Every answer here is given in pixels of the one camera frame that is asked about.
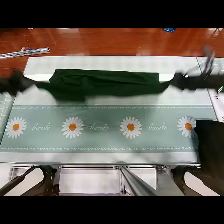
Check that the dark green shirt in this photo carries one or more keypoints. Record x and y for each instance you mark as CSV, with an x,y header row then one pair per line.
x,y
100,83

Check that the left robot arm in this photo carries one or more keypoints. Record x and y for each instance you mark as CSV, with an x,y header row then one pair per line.
x,y
12,83

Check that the black garment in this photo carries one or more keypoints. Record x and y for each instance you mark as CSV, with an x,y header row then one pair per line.
x,y
210,146

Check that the blue white striped strip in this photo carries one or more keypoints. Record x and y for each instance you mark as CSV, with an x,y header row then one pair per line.
x,y
26,52

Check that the silver frame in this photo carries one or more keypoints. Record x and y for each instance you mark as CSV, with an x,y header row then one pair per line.
x,y
136,185

